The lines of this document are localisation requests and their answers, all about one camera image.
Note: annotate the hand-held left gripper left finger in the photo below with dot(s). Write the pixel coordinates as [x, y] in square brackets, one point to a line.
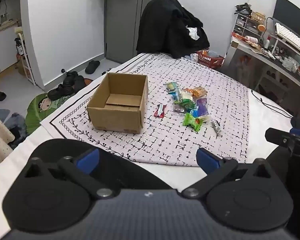
[88, 158]

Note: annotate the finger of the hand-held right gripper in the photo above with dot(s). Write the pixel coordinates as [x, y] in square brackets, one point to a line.
[277, 136]

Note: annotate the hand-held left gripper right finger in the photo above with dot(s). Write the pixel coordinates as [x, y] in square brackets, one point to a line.
[207, 158]

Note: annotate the silver snack packet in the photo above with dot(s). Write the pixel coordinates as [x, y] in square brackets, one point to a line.
[216, 126]

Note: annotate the bright green snack packet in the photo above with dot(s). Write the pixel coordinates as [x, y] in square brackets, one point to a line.
[193, 122]

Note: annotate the brown cardboard box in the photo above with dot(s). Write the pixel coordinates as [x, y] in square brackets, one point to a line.
[115, 120]

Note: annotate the blue snack packet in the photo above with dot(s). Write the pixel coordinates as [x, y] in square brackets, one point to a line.
[195, 111]

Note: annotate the purple snack packet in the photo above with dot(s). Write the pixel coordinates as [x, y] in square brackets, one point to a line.
[202, 105]

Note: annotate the dark green snack packet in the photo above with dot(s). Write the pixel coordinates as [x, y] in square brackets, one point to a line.
[183, 104]

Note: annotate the red snack packet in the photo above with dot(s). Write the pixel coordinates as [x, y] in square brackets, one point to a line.
[160, 110]

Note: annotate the large orange biscuit packet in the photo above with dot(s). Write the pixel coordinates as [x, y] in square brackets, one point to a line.
[199, 92]

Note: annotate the clear white snack packet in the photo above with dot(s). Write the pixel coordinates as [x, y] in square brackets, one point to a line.
[183, 95]

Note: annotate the small orange snack packet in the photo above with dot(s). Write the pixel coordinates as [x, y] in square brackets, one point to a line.
[188, 90]

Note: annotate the teal yellow snack packet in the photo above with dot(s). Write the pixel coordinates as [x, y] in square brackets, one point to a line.
[173, 87]

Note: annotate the black white patterned cloth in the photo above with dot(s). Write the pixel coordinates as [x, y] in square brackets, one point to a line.
[152, 145]

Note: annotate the green cartoon rug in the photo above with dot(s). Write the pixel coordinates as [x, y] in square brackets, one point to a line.
[40, 110]

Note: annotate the black shoe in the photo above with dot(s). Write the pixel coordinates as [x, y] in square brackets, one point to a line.
[70, 77]
[79, 82]
[61, 91]

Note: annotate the beige dotted fabric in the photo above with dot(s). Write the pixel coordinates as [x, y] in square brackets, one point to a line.
[0, 135]

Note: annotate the white desk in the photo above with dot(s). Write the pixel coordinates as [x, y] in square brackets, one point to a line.
[233, 55]

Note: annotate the white monitor riser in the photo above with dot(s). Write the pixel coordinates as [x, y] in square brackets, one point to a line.
[287, 44]

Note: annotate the small white bottle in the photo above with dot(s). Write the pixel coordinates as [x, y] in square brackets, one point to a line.
[267, 42]

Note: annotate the blue grey rug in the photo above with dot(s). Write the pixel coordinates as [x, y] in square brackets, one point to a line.
[5, 113]

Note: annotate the red plastic basket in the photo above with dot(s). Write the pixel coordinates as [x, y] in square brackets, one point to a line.
[210, 62]

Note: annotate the white keyboard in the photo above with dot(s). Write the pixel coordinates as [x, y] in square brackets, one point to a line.
[290, 36]

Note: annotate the grey cloth in basket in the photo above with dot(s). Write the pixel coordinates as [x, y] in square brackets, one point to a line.
[211, 54]

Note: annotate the orange round item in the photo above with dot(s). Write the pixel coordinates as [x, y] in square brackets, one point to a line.
[261, 28]

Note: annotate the white storage rack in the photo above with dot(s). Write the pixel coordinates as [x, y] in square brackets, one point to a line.
[27, 62]

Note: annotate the grey drawer organizer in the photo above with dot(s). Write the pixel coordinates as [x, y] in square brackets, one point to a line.
[242, 25]

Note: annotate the small wicker basket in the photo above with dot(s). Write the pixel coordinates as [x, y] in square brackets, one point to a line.
[258, 16]

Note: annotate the black monitor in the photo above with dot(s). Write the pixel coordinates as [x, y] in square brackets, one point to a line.
[290, 15]

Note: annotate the crumpled white tissue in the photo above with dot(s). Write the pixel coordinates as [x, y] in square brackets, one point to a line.
[193, 32]

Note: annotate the black spray bottle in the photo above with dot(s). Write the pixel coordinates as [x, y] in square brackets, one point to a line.
[19, 47]

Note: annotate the grey door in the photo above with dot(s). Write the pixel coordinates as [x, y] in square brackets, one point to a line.
[125, 30]

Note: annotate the white cabinet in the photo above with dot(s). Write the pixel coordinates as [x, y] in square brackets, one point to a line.
[2, 52]

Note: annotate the black jacket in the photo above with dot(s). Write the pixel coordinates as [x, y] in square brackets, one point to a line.
[165, 25]

